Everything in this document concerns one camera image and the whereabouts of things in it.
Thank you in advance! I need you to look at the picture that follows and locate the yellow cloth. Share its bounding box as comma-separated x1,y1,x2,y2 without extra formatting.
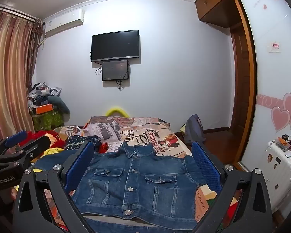
42,148,65,157

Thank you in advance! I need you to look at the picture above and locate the grey backpack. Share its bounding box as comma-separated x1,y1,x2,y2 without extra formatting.
184,114,206,146

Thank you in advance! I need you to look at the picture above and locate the pile of clutter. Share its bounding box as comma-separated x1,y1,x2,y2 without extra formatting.
27,82,63,115

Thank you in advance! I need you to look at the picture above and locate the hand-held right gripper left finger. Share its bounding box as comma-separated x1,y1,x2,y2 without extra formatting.
12,140,97,233

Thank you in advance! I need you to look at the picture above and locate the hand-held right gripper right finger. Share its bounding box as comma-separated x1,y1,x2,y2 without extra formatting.
191,141,273,233

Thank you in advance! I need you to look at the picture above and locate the orange box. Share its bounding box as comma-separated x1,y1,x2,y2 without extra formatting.
36,104,53,114

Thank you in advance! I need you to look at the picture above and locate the small black wall monitor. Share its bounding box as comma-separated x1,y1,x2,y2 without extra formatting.
101,60,130,81

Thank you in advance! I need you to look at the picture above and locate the black wall television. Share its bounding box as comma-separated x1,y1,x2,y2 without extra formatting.
91,30,139,62

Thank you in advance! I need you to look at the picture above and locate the small pink heart decal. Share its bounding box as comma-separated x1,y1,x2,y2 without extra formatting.
271,107,291,132

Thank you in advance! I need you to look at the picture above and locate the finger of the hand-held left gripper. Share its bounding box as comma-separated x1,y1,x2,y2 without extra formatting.
0,134,52,173
0,130,28,160

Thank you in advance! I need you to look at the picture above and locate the white suitcase with stickers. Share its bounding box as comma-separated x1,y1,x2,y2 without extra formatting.
264,139,291,210

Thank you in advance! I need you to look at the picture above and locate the striped brown curtain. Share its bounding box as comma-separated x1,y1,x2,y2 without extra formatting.
0,4,44,146

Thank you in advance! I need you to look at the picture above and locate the blue denim jacket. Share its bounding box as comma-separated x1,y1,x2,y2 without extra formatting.
71,141,209,231

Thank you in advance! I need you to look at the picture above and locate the navy patterned cloth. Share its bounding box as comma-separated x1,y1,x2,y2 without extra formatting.
64,135,103,151

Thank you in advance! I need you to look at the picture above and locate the printed bedsheet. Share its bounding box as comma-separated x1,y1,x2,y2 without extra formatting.
11,115,240,233

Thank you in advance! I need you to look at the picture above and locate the small orange tray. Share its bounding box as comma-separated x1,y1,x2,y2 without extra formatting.
276,137,291,151

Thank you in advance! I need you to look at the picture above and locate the dark teal cushion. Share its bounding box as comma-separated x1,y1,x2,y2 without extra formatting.
47,95,71,122

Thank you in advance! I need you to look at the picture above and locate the small paper wall label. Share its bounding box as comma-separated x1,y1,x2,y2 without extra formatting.
267,41,282,53

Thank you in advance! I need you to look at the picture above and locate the white air conditioner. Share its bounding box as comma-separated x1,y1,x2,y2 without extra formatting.
43,8,84,38

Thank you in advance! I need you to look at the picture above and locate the green patterned cloth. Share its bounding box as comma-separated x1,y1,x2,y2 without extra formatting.
32,111,65,132

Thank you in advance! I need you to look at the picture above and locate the red cloth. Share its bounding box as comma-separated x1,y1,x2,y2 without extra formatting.
27,130,66,151

